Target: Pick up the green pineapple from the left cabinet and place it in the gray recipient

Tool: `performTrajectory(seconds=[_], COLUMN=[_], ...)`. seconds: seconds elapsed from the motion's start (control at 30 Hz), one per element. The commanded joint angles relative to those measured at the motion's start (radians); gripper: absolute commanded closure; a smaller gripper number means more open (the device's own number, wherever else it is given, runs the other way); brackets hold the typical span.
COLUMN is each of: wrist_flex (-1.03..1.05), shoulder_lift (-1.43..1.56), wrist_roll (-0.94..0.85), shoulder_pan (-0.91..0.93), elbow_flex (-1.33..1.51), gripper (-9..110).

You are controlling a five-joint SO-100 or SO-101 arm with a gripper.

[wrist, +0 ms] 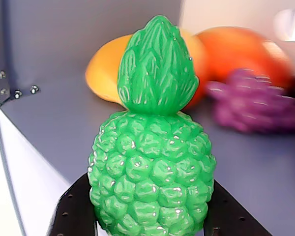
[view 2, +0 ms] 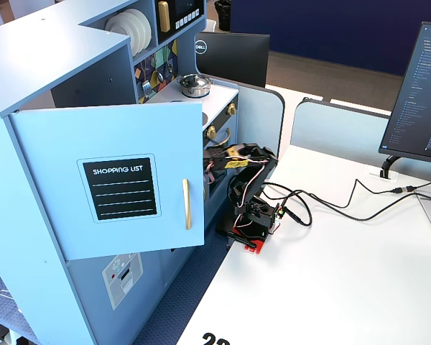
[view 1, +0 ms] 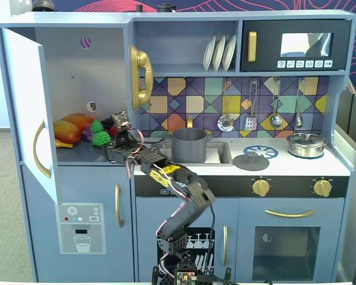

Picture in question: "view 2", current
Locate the gold stove knob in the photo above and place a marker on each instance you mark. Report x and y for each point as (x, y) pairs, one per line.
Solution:
(231, 109)
(211, 132)

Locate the black toy microwave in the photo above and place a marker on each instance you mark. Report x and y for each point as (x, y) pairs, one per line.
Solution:
(181, 12)

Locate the blue toy kitchen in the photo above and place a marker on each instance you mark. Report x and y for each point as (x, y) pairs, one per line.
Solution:
(39, 72)

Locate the black Dell monitor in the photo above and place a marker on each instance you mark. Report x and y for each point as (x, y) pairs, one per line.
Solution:
(237, 57)

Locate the gray metal pot with lid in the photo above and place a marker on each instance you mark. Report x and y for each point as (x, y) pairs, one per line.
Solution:
(194, 85)

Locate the black table clamp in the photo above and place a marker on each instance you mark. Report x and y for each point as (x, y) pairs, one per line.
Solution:
(237, 235)

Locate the blue shopping list cabinet door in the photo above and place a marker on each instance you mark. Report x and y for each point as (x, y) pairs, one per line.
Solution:
(129, 143)

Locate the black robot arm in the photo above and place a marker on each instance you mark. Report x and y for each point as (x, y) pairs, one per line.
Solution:
(255, 179)

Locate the light blue desk divider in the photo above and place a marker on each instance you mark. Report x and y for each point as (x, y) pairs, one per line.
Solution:
(337, 133)
(262, 122)

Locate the toy metal ladle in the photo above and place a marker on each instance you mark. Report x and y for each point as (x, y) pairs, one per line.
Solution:
(159, 74)

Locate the toy metal spoon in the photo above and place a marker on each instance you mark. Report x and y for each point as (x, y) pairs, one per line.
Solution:
(170, 66)

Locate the black monitor showing code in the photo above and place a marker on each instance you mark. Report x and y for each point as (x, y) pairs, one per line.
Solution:
(422, 93)

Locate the toy metal spatula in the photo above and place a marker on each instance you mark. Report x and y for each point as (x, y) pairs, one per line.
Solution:
(146, 86)

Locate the black trash bin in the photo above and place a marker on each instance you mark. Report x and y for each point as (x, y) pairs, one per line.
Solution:
(222, 14)

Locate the white plate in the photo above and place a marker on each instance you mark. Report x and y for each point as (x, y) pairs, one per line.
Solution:
(120, 27)
(145, 23)
(138, 25)

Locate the red robot base mount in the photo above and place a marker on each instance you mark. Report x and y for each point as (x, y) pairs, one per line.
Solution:
(256, 247)

